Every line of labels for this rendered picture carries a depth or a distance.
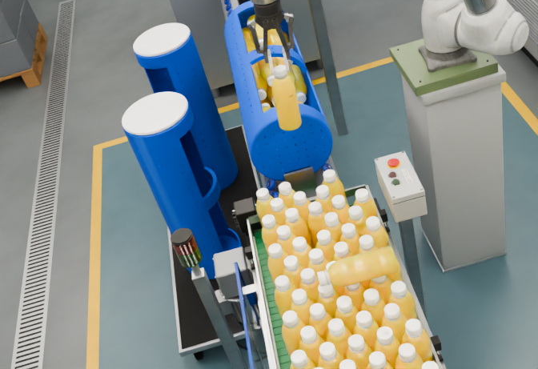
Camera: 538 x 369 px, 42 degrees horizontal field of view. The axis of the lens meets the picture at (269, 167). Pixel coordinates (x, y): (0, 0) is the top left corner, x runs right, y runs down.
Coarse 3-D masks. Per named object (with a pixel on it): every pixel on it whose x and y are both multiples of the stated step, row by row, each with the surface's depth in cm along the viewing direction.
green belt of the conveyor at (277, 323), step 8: (256, 232) 239; (256, 240) 236; (264, 248) 233; (264, 256) 230; (264, 264) 227; (264, 272) 225; (264, 280) 222; (272, 280) 221; (272, 288) 219; (272, 296) 216; (272, 304) 214; (272, 312) 212; (272, 320) 210; (280, 320) 209; (280, 328) 207; (280, 336) 204; (280, 344) 202; (280, 352) 200; (280, 360) 198; (288, 360) 198; (280, 368) 196; (288, 368) 196
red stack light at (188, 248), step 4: (192, 236) 193; (192, 240) 193; (172, 244) 193; (184, 244) 192; (188, 244) 192; (192, 244) 193; (196, 244) 195; (176, 248) 192; (180, 248) 192; (184, 248) 192; (188, 248) 192; (192, 248) 193; (176, 252) 194; (180, 252) 193; (184, 252) 193; (188, 252) 193; (192, 252) 194
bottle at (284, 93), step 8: (280, 80) 208; (288, 80) 209; (272, 88) 211; (280, 88) 208; (288, 88) 209; (280, 96) 210; (288, 96) 210; (296, 96) 213; (280, 104) 212; (288, 104) 212; (296, 104) 214; (280, 112) 214; (288, 112) 213; (296, 112) 215; (280, 120) 216; (288, 120) 215; (296, 120) 216; (288, 128) 217; (296, 128) 217
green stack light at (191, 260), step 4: (196, 248) 195; (196, 252) 195; (200, 252) 198; (180, 256) 194; (184, 256) 194; (188, 256) 194; (192, 256) 195; (196, 256) 196; (200, 256) 198; (180, 260) 196; (184, 260) 195; (188, 260) 195; (192, 260) 195; (196, 260) 196; (200, 260) 198; (184, 264) 196; (188, 264) 196; (192, 264) 196; (196, 264) 197
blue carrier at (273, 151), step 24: (240, 24) 286; (240, 48) 273; (240, 72) 263; (240, 96) 257; (312, 96) 264; (264, 120) 231; (312, 120) 231; (264, 144) 234; (288, 144) 236; (312, 144) 237; (264, 168) 241; (288, 168) 242
